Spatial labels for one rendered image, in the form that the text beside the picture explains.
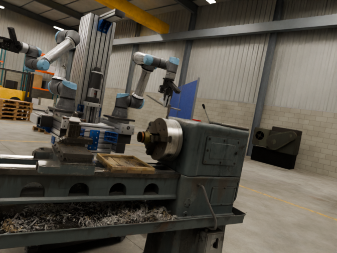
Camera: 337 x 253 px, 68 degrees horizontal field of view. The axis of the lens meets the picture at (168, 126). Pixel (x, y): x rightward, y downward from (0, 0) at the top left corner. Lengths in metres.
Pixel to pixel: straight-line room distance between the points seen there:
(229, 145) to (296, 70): 10.32
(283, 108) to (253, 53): 3.09
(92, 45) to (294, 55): 10.65
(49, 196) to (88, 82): 1.19
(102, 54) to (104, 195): 1.35
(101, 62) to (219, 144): 1.32
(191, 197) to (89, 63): 1.46
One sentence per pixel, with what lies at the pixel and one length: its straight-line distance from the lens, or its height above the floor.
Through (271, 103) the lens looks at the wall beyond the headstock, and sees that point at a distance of 12.18.
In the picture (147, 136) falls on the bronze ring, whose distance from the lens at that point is 1.77.
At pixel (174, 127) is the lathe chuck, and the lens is 1.77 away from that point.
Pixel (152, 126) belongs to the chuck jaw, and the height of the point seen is 1.16.
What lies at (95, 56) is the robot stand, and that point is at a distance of 2.46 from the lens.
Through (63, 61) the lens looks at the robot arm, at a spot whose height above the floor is 1.55.
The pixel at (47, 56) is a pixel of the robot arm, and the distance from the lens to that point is 2.09.
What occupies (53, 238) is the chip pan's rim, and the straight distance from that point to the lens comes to 1.52.
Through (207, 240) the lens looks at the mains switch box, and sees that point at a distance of 2.09.
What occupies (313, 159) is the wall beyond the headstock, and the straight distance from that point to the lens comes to 11.50.
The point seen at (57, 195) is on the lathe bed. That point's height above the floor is 0.72.
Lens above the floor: 1.28
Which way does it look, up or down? 3 degrees down
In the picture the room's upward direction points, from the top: 10 degrees clockwise
